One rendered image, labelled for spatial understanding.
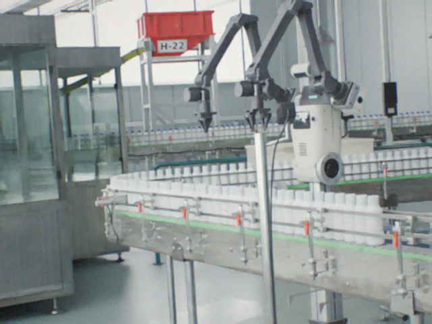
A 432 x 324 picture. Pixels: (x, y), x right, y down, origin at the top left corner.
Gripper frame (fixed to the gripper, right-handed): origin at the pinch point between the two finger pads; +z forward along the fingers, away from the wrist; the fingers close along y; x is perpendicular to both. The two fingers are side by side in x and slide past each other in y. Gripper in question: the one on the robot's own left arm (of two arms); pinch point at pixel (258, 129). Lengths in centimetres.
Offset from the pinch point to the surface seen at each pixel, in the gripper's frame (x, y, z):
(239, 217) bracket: -20.5, -24.5, 34.8
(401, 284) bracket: -111, -23, 50
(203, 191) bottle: 23.6, -15.6, 26.5
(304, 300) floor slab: 226, 185, 135
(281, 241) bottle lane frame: -40, -19, 44
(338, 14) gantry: 464, 426, -128
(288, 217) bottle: -42, -16, 34
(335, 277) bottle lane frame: -72, -18, 53
